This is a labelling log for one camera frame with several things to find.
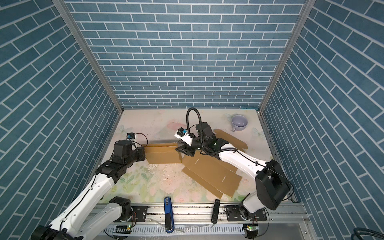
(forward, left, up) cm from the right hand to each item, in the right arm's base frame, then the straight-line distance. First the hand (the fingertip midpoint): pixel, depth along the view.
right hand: (177, 143), depth 77 cm
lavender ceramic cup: (+33, -38, -18) cm, 53 cm away
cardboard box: (-4, +8, -5) cm, 10 cm away
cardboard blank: (-6, -20, -23) cm, 31 cm away
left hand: (-1, +19, -6) cm, 20 cm away
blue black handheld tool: (-31, +1, -19) cm, 36 cm away
